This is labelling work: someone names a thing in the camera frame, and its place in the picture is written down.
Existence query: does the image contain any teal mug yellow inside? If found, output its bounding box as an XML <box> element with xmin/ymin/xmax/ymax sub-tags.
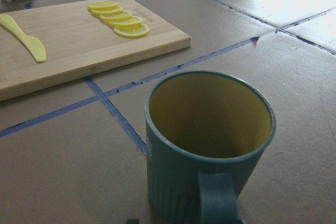
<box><xmin>144</xmin><ymin>71</ymin><xmax>276</xmax><ymax>223</ymax></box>

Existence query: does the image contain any bamboo cutting board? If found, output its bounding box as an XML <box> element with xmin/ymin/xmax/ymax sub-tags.
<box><xmin>1</xmin><ymin>0</ymin><xmax>191</xmax><ymax>101</ymax></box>

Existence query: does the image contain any yellow plastic knife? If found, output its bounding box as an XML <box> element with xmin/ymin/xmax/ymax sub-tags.
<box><xmin>1</xmin><ymin>14</ymin><xmax>46</xmax><ymax>63</ymax></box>

